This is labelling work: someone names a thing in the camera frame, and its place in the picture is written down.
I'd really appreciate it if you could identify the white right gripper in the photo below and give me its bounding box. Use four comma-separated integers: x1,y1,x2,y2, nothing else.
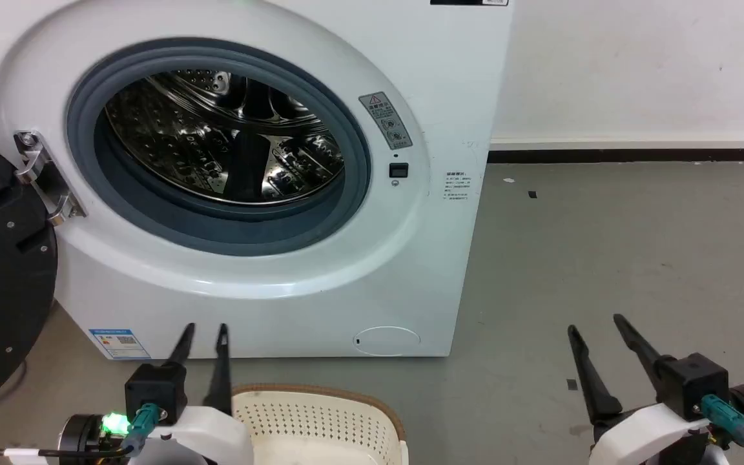
568,314,744,465

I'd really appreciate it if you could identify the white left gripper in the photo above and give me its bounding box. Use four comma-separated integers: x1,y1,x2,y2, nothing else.
57,322,254,465

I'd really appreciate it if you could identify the black washing machine door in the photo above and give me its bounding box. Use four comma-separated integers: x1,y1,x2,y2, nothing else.
0,129,59,424

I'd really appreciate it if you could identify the stainless steel washing machine drum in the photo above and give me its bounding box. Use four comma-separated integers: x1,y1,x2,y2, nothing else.
104,70,346,207

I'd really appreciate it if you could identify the blue energy label sticker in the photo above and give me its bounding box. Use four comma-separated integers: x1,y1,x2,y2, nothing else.
89,329,152,360

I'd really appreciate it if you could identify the cream perforated laundry basket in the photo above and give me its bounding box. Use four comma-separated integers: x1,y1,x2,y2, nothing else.
231,384,409,465

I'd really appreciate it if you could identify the grey rubber door gasket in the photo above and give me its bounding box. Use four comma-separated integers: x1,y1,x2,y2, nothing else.
65,37,373,257

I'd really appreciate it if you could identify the round white filter cover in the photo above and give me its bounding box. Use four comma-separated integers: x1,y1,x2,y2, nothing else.
353,326,422,357

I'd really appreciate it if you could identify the small printed text sticker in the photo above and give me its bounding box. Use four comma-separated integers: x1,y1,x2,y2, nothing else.
444,170,471,203

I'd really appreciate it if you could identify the chrome door hinge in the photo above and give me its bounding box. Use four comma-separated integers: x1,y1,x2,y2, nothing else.
14,130,86,227

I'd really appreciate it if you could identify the grey warning label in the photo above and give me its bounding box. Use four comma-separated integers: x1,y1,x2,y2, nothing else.
358,92,413,150

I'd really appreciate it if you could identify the white front-load washing machine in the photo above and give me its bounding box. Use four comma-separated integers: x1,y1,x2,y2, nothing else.
0,0,515,360

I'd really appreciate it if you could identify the teal plug left camera cable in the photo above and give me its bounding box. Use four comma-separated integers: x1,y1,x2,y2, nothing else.
0,404,161,465

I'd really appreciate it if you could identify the teal plug camera cable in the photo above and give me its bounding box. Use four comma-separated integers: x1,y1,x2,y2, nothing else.
0,404,161,465
700,395,744,465

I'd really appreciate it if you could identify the teal plug right camera cable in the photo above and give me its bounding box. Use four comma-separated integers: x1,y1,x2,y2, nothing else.
700,395,744,465

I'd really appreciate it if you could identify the black wall baseboard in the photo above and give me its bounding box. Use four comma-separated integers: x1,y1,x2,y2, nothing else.
488,149,744,164

